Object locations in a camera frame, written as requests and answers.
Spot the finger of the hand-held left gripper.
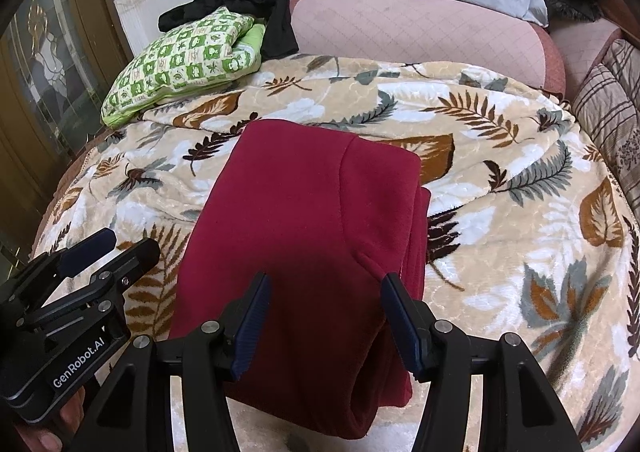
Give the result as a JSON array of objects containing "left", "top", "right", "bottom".
[
  {"left": 0, "top": 227, "right": 117, "bottom": 305},
  {"left": 20, "top": 237, "right": 162, "bottom": 328}
]

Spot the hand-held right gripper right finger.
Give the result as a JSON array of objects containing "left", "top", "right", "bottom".
[{"left": 380, "top": 273, "right": 586, "bottom": 452}]

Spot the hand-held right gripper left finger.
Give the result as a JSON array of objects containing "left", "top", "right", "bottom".
[{"left": 70, "top": 272, "right": 272, "bottom": 452}]

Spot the dark red fleece garment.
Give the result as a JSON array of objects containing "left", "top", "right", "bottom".
[{"left": 167, "top": 118, "right": 432, "bottom": 444}]

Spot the person's left hand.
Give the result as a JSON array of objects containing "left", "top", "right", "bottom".
[{"left": 20, "top": 379, "right": 88, "bottom": 452}]

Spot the beige leaf print blanket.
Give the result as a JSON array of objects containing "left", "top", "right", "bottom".
[{"left": 30, "top": 55, "right": 640, "bottom": 452}]

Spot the wooden door with glass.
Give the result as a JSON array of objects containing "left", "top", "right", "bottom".
[{"left": 0, "top": 0, "right": 137, "bottom": 265}]

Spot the green patterned pillow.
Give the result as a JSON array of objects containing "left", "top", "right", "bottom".
[{"left": 101, "top": 7, "right": 263, "bottom": 128}]

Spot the lime green cloth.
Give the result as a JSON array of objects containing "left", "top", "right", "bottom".
[{"left": 237, "top": 24, "right": 267, "bottom": 56}]

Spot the black garment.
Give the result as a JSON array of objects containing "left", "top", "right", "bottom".
[{"left": 158, "top": 0, "right": 300, "bottom": 59}]

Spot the brown striped cushion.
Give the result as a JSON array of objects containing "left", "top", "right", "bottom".
[
  {"left": 601, "top": 39, "right": 640, "bottom": 98},
  {"left": 571, "top": 63, "right": 640, "bottom": 215}
]

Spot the pink quilted headboard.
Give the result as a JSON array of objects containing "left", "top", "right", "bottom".
[{"left": 290, "top": 0, "right": 626, "bottom": 98}]

